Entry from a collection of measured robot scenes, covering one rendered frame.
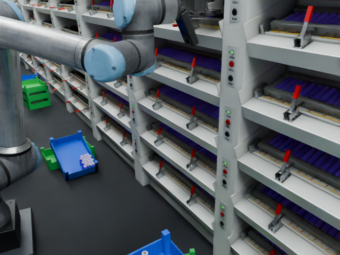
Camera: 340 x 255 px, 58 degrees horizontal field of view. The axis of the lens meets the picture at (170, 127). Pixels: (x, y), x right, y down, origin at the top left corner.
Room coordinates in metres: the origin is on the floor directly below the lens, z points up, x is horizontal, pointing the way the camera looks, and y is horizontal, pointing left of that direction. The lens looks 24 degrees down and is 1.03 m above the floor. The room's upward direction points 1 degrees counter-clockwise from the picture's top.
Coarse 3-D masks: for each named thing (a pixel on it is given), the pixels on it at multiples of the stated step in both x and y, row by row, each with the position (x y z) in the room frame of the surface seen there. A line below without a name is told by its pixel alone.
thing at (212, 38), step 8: (224, 0) 1.19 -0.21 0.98; (168, 24) 1.25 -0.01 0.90; (160, 32) 1.26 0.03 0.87; (168, 32) 1.20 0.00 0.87; (176, 32) 1.16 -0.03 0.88; (200, 32) 1.05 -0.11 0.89; (208, 32) 1.03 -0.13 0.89; (216, 32) 1.00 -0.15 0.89; (176, 40) 1.18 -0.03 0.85; (200, 40) 1.05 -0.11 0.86; (208, 40) 1.01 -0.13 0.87; (216, 40) 0.98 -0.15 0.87; (216, 48) 0.99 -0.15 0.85
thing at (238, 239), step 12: (240, 228) 0.89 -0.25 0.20; (252, 228) 0.91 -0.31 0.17; (228, 240) 0.86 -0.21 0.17; (240, 240) 0.88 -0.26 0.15; (252, 240) 0.87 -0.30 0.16; (264, 240) 0.83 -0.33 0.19; (240, 252) 0.83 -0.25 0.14; (252, 252) 0.82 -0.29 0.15; (264, 252) 0.81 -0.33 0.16; (276, 252) 0.78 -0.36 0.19
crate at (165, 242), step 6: (162, 234) 0.66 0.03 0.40; (168, 234) 0.66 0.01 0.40; (156, 240) 0.66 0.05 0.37; (162, 240) 0.66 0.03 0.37; (168, 240) 0.66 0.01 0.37; (144, 246) 0.64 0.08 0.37; (150, 246) 0.65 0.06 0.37; (156, 246) 0.66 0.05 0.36; (162, 246) 0.66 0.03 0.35; (168, 246) 0.66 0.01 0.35; (174, 246) 0.64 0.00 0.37; (132, 252) 0.62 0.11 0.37; (138, 252) 0.62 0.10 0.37; (150, 252) 0.64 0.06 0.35; (156, 252) 0.66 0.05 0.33; (162, 252) 0.66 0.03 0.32; (168, 252) 0.66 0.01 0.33; (174, 252) 0.64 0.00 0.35; (180, 252) 0.62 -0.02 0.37
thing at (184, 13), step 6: (186, 12) 0.97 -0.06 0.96; (180, 18) 0.97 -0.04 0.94; (186, 18) 0.97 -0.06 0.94; (180, 24) 0.99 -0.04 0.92; (186, 24) 0.97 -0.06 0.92; (180, 30) 1.01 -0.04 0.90; (186, 30) 0.98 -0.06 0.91; (192, 30) 0.98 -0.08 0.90; (186, 36) 1.00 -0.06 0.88; (192, 36) 0.98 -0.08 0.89; (186, 42) 1.00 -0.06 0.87; (192, 42) 0.99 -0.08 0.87; (198, 42) 1.00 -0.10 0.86
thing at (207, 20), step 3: (192, 18) 1.15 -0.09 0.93; (195, 18) 1.13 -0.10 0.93; (198, 18) 1.12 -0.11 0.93; (201, 18) 1.11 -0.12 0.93; (204, 18) 1.10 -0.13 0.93; (207, 18) 1.09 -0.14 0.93; (210, 18) 1.08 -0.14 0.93; (213, 18) 1.07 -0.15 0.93; (216, 18) 1.06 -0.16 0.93; (219, 18) 1.05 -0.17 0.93; (222, 18) 1.04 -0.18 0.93; (174, 21) 1.23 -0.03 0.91; (198, 21) 1.12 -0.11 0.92; (201, 21) 1.11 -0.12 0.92; (204, 21) 1.09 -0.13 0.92; (207, 21) 1.08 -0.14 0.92; (210, 21) 1.07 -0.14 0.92; (213, 21) 1.05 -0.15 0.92; (216, 21) 1.04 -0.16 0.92; (201, 24) 1.09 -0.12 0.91; (207, 24) 1.08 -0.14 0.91; (210, 24) 1.06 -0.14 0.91; (213, 24) 1.06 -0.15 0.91; (216, 24) 1.05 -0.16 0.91; (213, 27) 1.03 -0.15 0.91; (216, 27) 1.02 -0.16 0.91
